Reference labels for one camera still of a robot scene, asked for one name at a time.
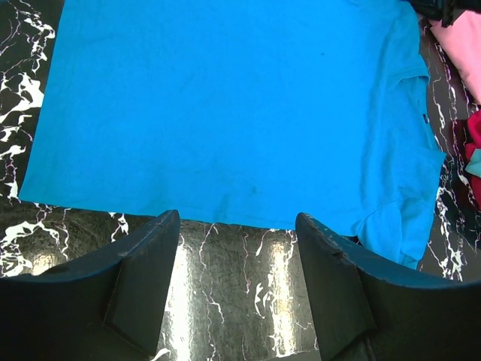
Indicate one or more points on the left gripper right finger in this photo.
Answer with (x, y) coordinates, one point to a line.
(366, 307)

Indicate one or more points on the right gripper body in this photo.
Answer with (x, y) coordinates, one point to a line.
(445, 11)

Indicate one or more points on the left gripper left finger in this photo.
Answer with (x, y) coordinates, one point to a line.
(105, 305)

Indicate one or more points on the pink folded t-shirt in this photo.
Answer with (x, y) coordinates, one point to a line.
(461, 43)

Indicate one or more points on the magenta folded t-shirt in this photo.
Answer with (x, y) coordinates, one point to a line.
(468, 132)

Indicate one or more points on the light blue folded t-shirt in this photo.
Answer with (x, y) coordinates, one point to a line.
(474, 165)

